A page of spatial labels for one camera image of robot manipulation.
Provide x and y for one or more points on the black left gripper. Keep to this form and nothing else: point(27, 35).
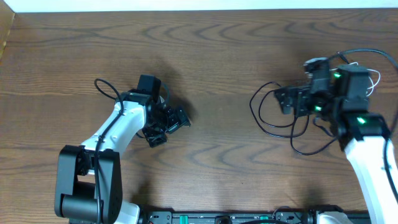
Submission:
point(155, 135)

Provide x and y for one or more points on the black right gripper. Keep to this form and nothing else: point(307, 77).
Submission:
point(303, 93)

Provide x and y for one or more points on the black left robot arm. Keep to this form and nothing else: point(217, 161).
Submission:
point(89, 185)

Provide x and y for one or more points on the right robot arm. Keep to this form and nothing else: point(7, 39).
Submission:
point(340, 96)

